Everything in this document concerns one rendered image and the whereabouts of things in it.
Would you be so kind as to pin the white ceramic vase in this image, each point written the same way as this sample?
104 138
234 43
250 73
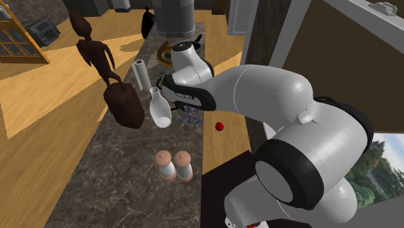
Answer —
160 112

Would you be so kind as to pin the white paper towel roll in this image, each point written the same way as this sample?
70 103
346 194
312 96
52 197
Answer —
141 74

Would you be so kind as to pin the black boxy appliance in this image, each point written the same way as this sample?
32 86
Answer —
42 30

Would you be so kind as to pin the small red ball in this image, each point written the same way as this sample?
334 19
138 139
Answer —
219 126

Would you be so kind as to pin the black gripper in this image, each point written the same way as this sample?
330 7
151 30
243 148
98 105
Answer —
179 106

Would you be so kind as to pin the black vase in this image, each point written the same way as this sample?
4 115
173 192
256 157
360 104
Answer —
146 23

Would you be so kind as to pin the white panelled door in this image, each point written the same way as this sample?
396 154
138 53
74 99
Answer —
240 17

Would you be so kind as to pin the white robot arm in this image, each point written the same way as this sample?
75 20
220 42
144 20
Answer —
284 94

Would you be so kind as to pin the white shaker with tan cap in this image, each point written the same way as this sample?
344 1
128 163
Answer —
183 167
165 165

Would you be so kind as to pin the dark brown human figure statue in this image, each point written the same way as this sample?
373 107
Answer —
124 105

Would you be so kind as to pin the blue spiky toy pieces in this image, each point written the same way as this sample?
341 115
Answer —
189 118

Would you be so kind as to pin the wooden framed glass door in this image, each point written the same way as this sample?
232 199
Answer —
34 52

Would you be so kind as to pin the window with garden view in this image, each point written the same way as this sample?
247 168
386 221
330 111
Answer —
375 173

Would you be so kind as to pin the large grey cylindrical bin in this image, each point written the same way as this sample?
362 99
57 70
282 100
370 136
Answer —
173 15

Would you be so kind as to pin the yellow brown round holder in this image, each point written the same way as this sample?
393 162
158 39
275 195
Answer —
162 50

